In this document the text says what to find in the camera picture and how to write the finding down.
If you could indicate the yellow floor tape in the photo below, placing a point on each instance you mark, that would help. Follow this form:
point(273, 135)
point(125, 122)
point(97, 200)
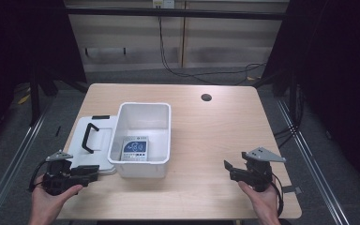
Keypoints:
point(24, 99)

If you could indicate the black horizontal bar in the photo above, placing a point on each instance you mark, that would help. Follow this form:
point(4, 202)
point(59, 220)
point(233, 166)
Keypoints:
point(175, 13)

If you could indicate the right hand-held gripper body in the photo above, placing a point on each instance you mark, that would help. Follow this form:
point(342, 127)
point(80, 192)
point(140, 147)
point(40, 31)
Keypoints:
point(258, 170)

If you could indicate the white wall socket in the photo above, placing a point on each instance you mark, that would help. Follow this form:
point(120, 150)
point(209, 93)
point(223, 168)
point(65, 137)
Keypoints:
point(163, 3)

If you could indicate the black curtain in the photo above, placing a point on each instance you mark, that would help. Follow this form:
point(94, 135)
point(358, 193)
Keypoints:
point(18, 47)
point(340, 78)

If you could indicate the metal floor rail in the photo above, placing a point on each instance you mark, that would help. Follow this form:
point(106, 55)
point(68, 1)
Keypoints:
point(11, 168)
point(312, 162)

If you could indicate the person's left hand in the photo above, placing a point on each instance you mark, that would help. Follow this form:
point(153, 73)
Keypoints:
point(45, 204)

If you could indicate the small black floor piece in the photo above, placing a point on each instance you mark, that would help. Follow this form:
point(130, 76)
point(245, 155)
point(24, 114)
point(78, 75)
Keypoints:
point(58, 131)

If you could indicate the grey tape strip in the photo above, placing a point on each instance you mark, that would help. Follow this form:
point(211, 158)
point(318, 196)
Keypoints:
point(293, 189)

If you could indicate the black metal stand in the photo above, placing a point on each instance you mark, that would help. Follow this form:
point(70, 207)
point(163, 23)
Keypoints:
point(35, 100)

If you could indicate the blue and white packet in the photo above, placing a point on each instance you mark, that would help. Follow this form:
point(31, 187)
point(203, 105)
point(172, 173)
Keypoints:
point(134, 149)

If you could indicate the person's right hand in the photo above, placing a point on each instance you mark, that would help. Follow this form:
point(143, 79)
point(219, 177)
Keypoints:
point(264, 203)

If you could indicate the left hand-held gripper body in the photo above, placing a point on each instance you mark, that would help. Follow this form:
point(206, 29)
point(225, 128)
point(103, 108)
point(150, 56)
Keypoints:
point(56, 179)

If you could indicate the white plastic storage box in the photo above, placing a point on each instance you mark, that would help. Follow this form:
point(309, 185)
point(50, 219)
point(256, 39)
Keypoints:
point(143, 125)

